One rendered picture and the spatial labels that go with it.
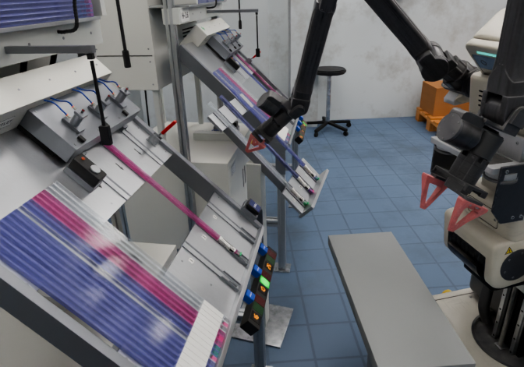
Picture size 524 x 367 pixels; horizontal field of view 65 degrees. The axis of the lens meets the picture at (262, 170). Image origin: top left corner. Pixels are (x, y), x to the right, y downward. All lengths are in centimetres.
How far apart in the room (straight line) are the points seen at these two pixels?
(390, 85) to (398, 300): 396
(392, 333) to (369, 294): 16
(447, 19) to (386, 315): 428
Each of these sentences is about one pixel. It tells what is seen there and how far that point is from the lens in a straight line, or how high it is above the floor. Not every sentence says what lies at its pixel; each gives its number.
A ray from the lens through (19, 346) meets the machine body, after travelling 132.
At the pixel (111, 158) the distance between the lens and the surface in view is 117.
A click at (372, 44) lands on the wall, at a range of 494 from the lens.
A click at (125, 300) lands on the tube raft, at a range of 90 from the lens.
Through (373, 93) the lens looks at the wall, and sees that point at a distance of 505.
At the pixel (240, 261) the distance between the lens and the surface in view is 121.
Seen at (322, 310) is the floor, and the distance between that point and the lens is 215.
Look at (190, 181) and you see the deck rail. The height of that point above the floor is 88.
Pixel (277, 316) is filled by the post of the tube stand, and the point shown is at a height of 1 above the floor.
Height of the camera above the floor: 145
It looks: 24 degrees down
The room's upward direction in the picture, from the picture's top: 2 degrees counter-clockwise
